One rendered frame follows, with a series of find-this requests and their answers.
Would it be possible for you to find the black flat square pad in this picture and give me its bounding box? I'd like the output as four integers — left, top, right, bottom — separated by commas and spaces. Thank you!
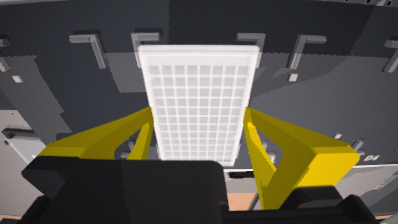
229, 171, 255, 179

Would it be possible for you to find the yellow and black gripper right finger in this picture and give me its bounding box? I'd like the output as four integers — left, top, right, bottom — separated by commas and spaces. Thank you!
243, 106, 360, 210

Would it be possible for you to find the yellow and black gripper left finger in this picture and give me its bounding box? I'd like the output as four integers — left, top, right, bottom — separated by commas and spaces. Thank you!
36, 107, 154, 160

